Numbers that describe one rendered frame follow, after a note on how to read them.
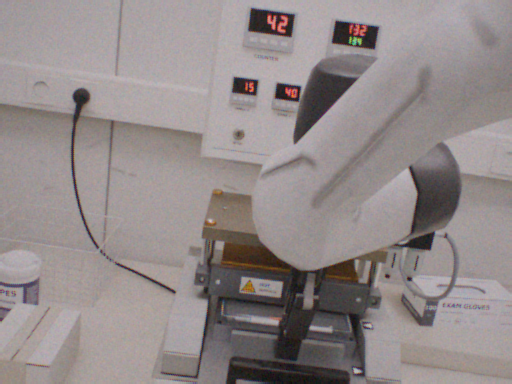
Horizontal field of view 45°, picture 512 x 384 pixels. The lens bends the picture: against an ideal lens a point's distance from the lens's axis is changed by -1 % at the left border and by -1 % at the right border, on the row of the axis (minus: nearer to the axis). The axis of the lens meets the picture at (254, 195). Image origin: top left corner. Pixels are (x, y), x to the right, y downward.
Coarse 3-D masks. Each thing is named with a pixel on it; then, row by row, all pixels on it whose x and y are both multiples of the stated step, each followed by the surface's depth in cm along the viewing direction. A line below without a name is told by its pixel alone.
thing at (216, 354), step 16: (208, 320) 91; (208, 336) 86; (240, 336) 81; (256, 336) 81; (272, 336) 81; (208, 352) 83; (224, 352) 83; (240, 352) 81; (256, 352) 81; (272, 352) 81; (304, 352) 81; (320, 352) 81; (336, 352) 81; (208, 368) 79; (224, 368) 80; (336, 368) 82
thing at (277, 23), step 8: (256, 16) 100; (264, 16) 100; (272, 16) 100; (280, 16) 100; (288, 16) 100; (256, 24) 100; (264, 24) 100; (272, 24) 100; (280, 24) 100; (288, 24) 100; (272, 32) 100; (280, 32) 100
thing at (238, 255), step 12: (228, 252) 93; (240, 252) 94; (252, 252) 95; (264, 252) 95; (228, 264) 90; (240, 264) 90; (252, 264) 90; (264, 264) 91; (276, 264) 91; (288, 264) 92; (336, 264) 95; (348, 264) 95; (336, 276) 91; (348, 276) 91
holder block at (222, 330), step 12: (252, 300) 93; (216, 312) 88; (216, 324) 85; (228, 324) 85; (240, 324) 86; (216, 336) 85; (228, 336) 85; (312, 336) 86; (324, 336) 86; (336, 336) 86; (348, 348) 86
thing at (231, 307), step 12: (228, 300) 90; (240, 300) 91; (228, 312) 87; (240, 312) 87; (252, 312) 88; (264, 312) 88; (276, 312) 89; (324, 312) 91; (336, 312) 91; (312, 324) 87; (324, 324) 87; (336, 324) 88; (348, 324) 88
